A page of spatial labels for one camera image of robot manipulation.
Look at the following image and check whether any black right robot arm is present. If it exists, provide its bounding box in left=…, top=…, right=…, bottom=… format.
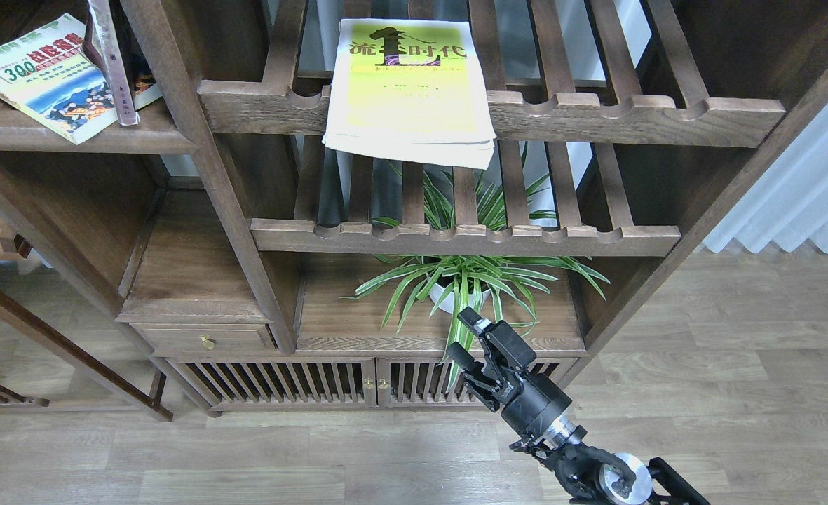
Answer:
left=447, top=307, right=706, bottom=504

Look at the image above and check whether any white pleated curtain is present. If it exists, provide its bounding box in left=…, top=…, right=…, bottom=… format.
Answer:
left=703, top=103, right=828, bottom=255

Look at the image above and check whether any green spider plant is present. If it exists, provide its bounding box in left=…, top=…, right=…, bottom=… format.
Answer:
left=344, top=175, right=610, bottom=351

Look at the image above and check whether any white blue illustrated book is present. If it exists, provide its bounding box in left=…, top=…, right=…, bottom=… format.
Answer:
left=0, top=13, right=118, bottom=144

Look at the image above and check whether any maroon cover book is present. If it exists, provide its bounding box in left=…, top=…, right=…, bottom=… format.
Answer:
left=83, top=1, right=161, bottom=127

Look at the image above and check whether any yellow green cover book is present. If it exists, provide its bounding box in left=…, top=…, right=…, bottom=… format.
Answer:
left=322, top=18, right=495, bottom=170

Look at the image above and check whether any white plant pot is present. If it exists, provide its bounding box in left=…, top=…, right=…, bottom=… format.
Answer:
left=429, top=277, right=491, bottom=314

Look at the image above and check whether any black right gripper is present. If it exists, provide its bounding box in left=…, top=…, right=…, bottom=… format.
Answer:
left=446, top=307, right=575, bottom=445

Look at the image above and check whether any brass drawer knob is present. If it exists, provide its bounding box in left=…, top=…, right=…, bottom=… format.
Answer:
left=200, top=335, right=216, bottom=349

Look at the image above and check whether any dark wooden bookshelf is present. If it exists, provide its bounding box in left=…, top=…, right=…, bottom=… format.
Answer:
left=0, top=1, right=828, bottom=416

